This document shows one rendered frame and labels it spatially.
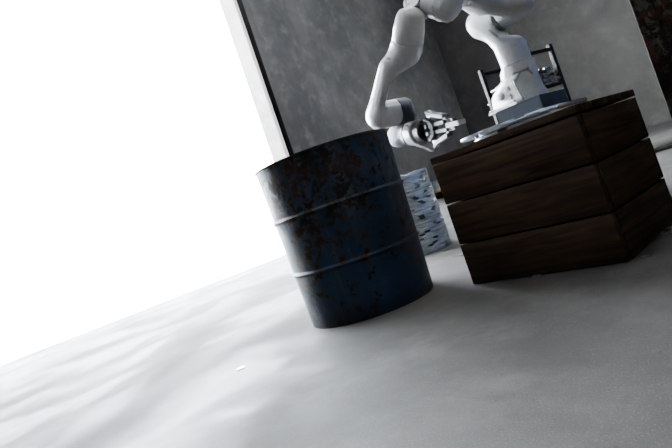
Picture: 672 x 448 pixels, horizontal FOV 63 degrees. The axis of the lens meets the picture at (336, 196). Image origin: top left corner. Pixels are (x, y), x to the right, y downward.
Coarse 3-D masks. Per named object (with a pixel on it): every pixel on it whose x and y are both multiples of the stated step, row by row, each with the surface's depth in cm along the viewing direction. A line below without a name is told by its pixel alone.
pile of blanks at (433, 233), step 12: (408, 180) 235; (420, 180) 237; (408, 192) 243; (420, 192) 236; (432, 192) 242; (420, 204) 235; (432, 204) 253; (420, 216) 239; (432, 216) 236; (420, 228) 242; (432, 228) 235; (444, 228) 240; (420, 240) 235; (432, 240) 234; (444, 240) 238
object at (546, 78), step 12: (552, 48) 399; (552, 60) 399; (480, 72) 409; (492, 72) 414; (540, 72) 388; (552, 72) 393; (552, 84) 393; (564, 84) 398; (492, 96) 415; (492, 108) 409
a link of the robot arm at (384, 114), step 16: (400, 48) 180; (416, 48) 180; (384, 64) 183; (400, 64) 182; (384, 80) 184; (384, 96) 187; (368, 112) 193; (384, 112) 190; (400, 112) 193; (384, 128) 194
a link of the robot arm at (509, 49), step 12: (468, 24) 201; (480, 24) 198; (492, 24) 195; (480, 36) 200; (492, 36) 195; (504, 36) 195; (516, 36) 193; (492, 48) 199; (504, 48) 193; (516, 48) 192; (528, 48) 194; (504, 60) 194; (516, 60) 192
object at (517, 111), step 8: (536, 96) 185; (544, 96) 186; (552, 96) 189; (560, 96) 192; (520, 104) 190; (528, 104) 188; (536, 104) 186; (544, 104) 185; (552, 104) 188; (504, 112) 195; (512, 112) 193; (520, 112) 191; (528, 112) 188; (504, 120) 196
